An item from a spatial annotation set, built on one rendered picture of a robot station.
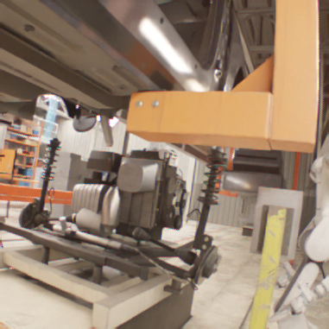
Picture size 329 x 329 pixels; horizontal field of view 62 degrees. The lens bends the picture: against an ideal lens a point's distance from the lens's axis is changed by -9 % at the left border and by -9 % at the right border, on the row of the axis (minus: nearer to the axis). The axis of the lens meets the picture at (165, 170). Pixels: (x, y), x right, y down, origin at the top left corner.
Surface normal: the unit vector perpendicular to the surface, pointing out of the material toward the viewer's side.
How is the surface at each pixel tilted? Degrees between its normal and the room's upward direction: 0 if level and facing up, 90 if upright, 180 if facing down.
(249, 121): 90
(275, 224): 90
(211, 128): 90
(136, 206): 90
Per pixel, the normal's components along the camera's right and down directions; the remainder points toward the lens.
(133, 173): -0.41, -0.13
